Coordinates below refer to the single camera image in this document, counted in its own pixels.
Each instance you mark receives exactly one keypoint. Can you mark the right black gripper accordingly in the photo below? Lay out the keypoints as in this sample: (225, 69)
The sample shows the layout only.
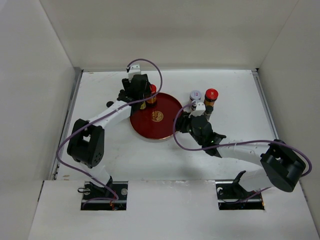
(181, 121)

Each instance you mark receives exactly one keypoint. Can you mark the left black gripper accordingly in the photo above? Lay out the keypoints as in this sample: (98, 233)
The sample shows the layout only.
(127, 84)

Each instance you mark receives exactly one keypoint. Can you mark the red lid chili sauce jar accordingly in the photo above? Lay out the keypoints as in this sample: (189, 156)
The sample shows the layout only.
(153, 100)

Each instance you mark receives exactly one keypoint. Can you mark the small yellow label oil bottle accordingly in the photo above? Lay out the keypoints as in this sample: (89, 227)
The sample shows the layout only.
(143, 105)

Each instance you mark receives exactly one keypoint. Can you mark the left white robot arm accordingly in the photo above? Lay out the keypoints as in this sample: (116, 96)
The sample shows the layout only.
(87, 147)

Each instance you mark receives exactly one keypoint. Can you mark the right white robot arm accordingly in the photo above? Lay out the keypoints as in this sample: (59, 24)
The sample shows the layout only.
(280, 166)

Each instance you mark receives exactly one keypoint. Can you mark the black cap spice bottle right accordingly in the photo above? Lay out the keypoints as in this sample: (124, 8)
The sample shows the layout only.
(208, 112)

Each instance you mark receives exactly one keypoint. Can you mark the white lid sauce jar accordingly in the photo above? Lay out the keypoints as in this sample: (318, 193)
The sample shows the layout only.
(195, 95)

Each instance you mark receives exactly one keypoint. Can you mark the small black cap spice jar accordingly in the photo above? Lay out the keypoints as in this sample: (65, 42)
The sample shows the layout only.
(109, 103)

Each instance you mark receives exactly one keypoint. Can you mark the red lid chili jar right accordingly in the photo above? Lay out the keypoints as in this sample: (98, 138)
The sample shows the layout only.
(210, 97)

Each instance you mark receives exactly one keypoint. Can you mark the round red tray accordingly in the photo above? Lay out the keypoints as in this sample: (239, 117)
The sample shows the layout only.
(156, 122)

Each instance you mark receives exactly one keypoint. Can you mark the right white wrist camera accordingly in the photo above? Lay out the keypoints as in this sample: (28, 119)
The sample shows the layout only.
(200, 109)

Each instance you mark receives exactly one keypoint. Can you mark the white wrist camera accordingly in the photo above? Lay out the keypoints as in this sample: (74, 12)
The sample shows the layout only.
(200, 109)
(132, 71)

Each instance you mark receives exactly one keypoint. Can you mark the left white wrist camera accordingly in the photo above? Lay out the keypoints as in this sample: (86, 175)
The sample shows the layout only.
(132, 71)

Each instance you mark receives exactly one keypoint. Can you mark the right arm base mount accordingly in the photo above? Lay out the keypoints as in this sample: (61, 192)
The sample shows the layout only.
(231, 196)

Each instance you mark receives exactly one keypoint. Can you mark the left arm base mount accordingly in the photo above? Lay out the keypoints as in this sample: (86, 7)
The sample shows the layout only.
(97, 198)

